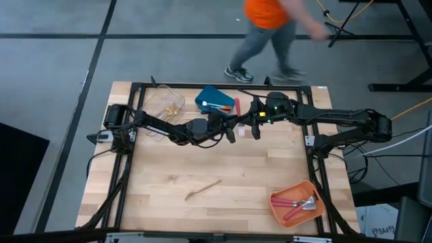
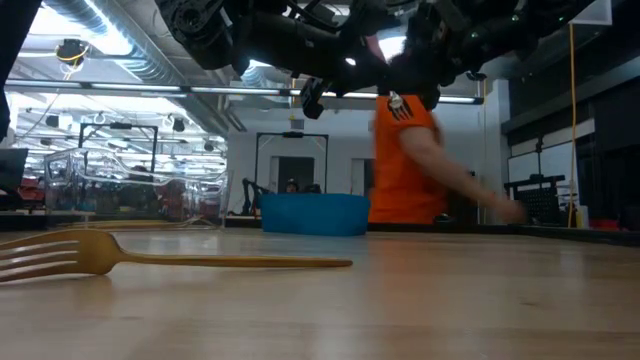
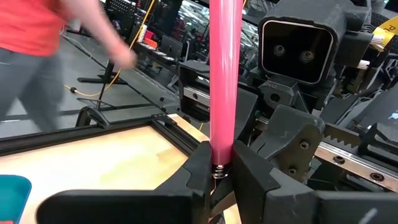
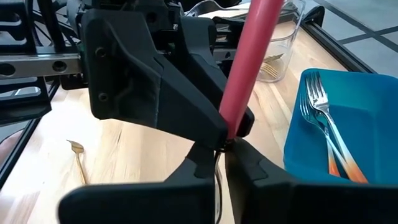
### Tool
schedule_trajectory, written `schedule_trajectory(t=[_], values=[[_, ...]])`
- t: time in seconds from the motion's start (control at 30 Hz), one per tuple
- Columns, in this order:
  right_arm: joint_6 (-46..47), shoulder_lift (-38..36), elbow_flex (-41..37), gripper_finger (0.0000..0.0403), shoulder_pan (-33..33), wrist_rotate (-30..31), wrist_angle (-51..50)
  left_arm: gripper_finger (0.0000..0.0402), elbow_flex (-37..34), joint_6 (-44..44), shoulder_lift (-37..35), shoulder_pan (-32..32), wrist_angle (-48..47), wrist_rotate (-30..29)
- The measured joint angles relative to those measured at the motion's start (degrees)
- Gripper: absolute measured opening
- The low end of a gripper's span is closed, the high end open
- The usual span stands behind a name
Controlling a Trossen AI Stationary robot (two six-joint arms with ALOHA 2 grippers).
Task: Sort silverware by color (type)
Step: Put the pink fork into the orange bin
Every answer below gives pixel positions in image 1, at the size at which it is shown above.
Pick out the black floor mat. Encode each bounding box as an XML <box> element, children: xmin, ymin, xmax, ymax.
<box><xmin>0</xmin><ymin>121</ymin><xmax>51</xmax><ymax>236</ymax></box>

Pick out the white cable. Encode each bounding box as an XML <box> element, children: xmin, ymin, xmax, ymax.
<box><xmin>356</xmin><ymin>124</ymin><xmax>432</xmax><ymax>158</ymax></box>

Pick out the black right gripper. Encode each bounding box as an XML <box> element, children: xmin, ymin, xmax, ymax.
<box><xmin>241</xmin><ymin>92</ymin><xmax>295</xmax><ymax>126</ymax></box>

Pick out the white cardboard box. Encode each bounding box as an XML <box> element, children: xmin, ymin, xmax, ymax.
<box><xmin>356</xmin><ymin>203</ymin><xmax>402</xmax><ymax>241</ymax></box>

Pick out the teal plastic bin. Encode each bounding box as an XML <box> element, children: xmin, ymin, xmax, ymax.
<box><xmin>194</xmin><ymin>84</ymin><xmax>236</xmax><ymax>117</ymax></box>

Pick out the person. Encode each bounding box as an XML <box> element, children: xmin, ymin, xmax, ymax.
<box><xmin>224</xmin><ymin>0</ymin><xmax>330</xmax><ymax>85</ymax></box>

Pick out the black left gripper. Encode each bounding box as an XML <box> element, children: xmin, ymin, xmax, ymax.
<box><xmin>184</xmin><ymin>113</ymin><xmax>240</xmax><ymax>144</ymax></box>

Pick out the dark grey case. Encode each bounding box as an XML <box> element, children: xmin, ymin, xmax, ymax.
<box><xmin>393</xmin><ymin>197</ymin><xmax>432</xmax><ymax>243</ymax></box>

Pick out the thin yellow cable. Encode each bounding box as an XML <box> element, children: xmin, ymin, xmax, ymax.
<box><xmin>315</xmin><ymin>0</ymin><xmax>375</xmax><ymax>24</ymax></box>

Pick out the black and white power adapter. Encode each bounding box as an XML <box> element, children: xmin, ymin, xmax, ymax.
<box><xmin>86</xmin><ymin>131</ymin><xmax>115</xmax><ymax>145</ymax></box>

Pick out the black tripod stand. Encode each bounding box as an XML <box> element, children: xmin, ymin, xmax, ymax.
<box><xmin>323</xmin><ymin>0</ymin><xmax>362</xmax><ymax>49</ymax></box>

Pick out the orange plastic bin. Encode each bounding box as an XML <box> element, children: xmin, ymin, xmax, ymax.
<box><xmin>269</xmin><ymin>180</ymin><xmax>326</xmax><ymax>229</ymax></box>

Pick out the silver aluminium bar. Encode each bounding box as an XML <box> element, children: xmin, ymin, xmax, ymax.
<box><xmin>292</xmin><ymin>236</ymin><xmax>333</xmax><ymax>243</ymax></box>
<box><xmin>104</xmin><ymin>236</ymin><xmax>142</xmax><ymax>243</ymax></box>

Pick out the clear plastic bin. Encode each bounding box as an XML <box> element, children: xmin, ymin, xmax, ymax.
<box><xmin>138</xmin><ymin>84</ymin><xmax>187</xmax><ymax>138</ymax></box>

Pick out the black desk leg frame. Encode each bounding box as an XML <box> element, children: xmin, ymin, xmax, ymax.
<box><xmin>339</xmin><ymin>0</ymin><xmax>432</xmax><ymax>92</ymax></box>

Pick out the yellow extension cable with plug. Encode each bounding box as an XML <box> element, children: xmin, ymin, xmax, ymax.
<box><xmin>391</xmin><ymin>97</ymin><xmax>432</xmax><ymax>122</ymax></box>

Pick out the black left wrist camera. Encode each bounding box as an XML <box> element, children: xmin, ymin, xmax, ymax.
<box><xmin>224</xmin><ymin>127</ymin><xmax>237</xmax><ymax>144</ymax></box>

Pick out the black floor cable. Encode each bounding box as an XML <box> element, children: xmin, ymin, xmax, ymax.
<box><xmin>349</xmin><ymin>127</ymin><xmax>428</xmax><ymax>149</ymax></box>
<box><xmin>366</xmin><ymin>154</ymin><xmax>432</xmax><ymax>159</ymax></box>

